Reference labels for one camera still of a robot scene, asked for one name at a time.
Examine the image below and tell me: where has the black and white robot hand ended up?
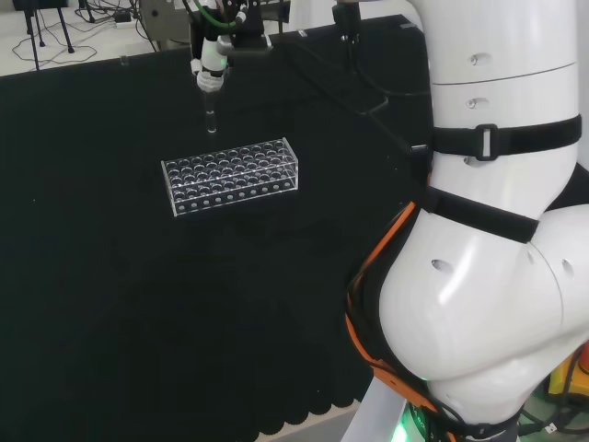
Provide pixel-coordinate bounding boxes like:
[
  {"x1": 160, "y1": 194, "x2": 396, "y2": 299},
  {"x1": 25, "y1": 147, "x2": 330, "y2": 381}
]
[{"x1": 186, "y1": 0, "x2": 274, "y2": 96}]

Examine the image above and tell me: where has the clear acrylic test tube rack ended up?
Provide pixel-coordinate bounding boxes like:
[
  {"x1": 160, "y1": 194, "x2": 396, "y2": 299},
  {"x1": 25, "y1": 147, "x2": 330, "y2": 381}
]
[{"x1": 160, "y1": 135, "x2": 301, "y2": 218}]

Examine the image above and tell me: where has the green cable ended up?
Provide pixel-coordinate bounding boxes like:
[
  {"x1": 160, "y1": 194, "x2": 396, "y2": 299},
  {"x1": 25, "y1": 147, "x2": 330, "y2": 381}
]
[{"x1": 191, "y1": 0, "x2": 246, "y2": 34}]

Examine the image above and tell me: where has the black cable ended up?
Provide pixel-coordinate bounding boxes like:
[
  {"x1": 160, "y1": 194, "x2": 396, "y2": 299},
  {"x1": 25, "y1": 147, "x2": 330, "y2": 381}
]
[{"x1": 275, "y1": 31, "x2": 434, "y2": 158}]

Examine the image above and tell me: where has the black bench cloth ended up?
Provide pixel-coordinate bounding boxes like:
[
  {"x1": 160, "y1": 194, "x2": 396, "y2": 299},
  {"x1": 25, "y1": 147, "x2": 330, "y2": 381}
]
[{"x1": 0, "y1": 13, "x2": 589, "y2": 436}]

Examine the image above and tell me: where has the grey equipment box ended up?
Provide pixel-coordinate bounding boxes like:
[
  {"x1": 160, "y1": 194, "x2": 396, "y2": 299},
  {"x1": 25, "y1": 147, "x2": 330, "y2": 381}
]
[{"x1": 139, "y1": 0, "x2": 192, "y2": 52}]

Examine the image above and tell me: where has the orange cable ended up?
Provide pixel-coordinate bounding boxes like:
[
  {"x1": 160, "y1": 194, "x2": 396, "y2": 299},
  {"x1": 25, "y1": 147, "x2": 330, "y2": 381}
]
[{"x1": 344, "y1": 202, "x2": 456, "y2": 442}]

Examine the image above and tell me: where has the black tripod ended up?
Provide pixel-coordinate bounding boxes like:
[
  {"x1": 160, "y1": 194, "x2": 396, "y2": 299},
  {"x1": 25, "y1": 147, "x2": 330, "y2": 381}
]
[{"x1": 21, "y1": 0, "x2": 75, "y2": 71}]

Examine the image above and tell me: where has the clear glass test tube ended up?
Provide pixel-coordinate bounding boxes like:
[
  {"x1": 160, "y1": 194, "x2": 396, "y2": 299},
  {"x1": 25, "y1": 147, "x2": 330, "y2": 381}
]
[{"x1": 202, "y1": 88, "x2": 219, "y2": 135}]

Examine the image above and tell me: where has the yellow stop button box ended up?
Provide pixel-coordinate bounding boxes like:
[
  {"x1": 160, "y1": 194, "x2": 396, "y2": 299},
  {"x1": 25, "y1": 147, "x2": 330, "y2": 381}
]
[{"x1": 546, "y1": 341, "x2": 589, "y2": 402}]

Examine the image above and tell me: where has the dark floor cable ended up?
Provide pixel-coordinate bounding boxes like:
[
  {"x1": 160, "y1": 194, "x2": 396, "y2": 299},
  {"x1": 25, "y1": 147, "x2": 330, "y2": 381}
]
[{"x1": 10, "y1": 0, "x2": 156, "y2": 66}]

